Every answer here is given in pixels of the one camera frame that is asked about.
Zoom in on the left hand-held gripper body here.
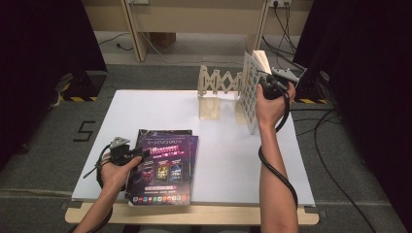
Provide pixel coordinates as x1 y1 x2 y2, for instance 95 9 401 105
108 136 146 167

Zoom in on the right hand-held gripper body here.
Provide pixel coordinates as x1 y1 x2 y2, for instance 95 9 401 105
259 67 300 101

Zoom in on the purple magazine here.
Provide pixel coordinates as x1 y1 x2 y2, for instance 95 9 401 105
126 134 192 207

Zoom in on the white magazine with picture grid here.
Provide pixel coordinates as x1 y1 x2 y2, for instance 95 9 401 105
238 50 274 136

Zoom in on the dark brown magazine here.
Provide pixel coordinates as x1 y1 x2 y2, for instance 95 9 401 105
135 128 199 206

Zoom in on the beige expandable book rack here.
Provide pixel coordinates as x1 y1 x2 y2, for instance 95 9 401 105
197 64 257 126

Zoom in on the person's right hand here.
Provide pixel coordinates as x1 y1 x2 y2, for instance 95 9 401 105
255 81 296 129

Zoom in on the person's left hand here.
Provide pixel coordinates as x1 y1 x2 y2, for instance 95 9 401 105
100 154 143 196

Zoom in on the black stand base striped tape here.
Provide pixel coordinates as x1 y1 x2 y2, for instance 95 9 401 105
281 71 334 105
51 70 109 103

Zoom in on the light wooden table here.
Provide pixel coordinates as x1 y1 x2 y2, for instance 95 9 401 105
64 89 321 226

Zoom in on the white socket with plugs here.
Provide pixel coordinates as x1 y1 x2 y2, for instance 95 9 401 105
269 0 293 9

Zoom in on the beige desk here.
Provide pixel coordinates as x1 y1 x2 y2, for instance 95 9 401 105
82 0 315 64

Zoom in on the black curtain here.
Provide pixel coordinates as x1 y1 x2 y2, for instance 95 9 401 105
0 0 109 171
292 0 412 227

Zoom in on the cardboard box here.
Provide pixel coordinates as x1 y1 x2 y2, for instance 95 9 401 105
149 32 178 50

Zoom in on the black power cable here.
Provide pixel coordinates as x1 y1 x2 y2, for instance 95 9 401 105
261 1 307 71

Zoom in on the thin black floor cable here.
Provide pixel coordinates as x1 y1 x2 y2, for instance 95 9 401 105
97 31 135 52

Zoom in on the black table corner bracket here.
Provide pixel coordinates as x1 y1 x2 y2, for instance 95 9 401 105
303 206 327 218

